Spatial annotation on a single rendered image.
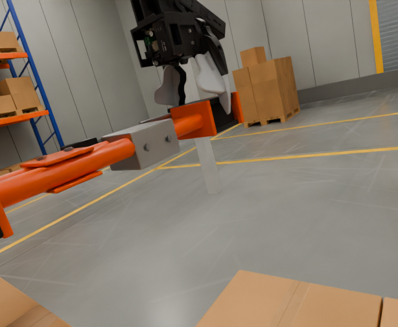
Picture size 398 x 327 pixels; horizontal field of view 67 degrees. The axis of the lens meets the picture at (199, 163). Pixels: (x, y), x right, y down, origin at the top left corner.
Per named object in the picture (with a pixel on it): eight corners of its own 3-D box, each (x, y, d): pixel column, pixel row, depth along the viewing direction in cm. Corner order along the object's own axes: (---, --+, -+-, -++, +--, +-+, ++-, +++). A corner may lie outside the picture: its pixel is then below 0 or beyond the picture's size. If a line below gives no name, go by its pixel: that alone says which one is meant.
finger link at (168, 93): (148, 124, 49) (146, 66, 45) (173, 116, 53) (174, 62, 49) (162, 130, 47) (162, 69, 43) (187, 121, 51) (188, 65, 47)
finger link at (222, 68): (207, 88, 44) (177, 39, 45) (214, 86, 46) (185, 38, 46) (228, 69, 41) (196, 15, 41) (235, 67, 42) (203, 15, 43)
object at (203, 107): (214, 135, 42) (206, 100, 41) (177, 140, 47) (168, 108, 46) (245, 122, 48) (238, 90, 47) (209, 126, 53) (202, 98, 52)
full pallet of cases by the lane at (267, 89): (285, 121, 656) (269, 39, 616) (244, 128, 715) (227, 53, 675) (300, 111, 749) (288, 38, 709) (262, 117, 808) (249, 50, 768)
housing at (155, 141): (142, 170, 33) (131, 132, 32) (109, 171, 38) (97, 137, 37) (183, 151, 38) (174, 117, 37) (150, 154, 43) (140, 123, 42)
